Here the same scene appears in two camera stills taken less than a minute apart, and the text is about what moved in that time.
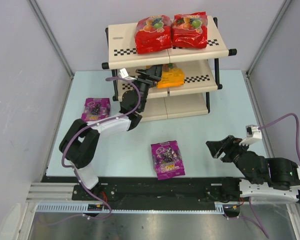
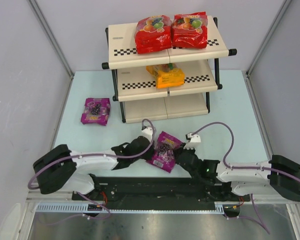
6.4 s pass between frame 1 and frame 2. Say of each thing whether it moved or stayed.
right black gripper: moved
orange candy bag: stayed
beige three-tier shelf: stayed
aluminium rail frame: stayed
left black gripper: moved
